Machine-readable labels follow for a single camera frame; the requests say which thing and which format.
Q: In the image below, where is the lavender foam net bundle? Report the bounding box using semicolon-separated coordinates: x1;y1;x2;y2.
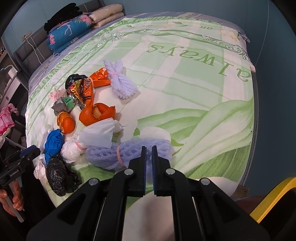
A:
85;138;173;170

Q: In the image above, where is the blue plastic bag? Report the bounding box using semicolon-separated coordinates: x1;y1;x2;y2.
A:
44;129;63;164

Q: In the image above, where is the white tissue paper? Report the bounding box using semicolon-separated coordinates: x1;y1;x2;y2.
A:
78;118;123;148

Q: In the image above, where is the white plastic bag bundle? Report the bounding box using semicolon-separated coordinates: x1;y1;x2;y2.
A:
61;138;86;164

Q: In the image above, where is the orange peel small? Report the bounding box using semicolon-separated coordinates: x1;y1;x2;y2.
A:
57;111;76;135

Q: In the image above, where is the orange peel large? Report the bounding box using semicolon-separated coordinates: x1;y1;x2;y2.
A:
79;103;116;126

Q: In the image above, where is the grey silver carton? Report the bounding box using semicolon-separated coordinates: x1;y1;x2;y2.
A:
52;97;76;116

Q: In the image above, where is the pink paper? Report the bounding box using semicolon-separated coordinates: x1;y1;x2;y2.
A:
49;88;67;102

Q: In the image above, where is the lavender yarn bundle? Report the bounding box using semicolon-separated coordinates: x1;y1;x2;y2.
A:
103;59;137;99

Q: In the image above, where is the colourful candy wrapper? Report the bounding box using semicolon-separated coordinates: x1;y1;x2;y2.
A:
67;78;94;110

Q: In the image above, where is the yellow trash bin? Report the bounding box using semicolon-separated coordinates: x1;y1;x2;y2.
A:
250;177;296;223

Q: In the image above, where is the black plastic bag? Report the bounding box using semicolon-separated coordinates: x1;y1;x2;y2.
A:
65;74;87;90

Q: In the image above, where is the orange snack wrapper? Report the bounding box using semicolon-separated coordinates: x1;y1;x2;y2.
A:
90;67;111;88

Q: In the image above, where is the person's left hand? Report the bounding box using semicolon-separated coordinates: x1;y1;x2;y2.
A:
0;180;23;217

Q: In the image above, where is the pink frilly cloth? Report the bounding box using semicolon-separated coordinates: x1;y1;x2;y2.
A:
0;103;19;147

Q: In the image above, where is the white desk lamp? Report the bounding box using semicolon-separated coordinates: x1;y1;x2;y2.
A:
1;64;19;81

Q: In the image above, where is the grey padded headboard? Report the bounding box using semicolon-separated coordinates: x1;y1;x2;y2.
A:
14;1;105;78

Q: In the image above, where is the bed with lavender sheet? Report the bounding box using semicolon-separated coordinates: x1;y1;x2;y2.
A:
28;11;251;91

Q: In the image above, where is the blue floral folded blanket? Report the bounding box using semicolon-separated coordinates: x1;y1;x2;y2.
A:
46;14;92;54

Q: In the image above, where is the black clothing pile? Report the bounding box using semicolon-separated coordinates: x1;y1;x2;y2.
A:
44;3;83;34

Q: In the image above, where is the beige folded blanket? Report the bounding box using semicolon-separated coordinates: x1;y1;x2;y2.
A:
89;4;125;29

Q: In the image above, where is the white charging cable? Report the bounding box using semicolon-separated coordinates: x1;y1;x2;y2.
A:
23;36;58;65

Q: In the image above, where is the wall power socket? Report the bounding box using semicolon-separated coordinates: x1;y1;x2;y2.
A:
21;31;32;42

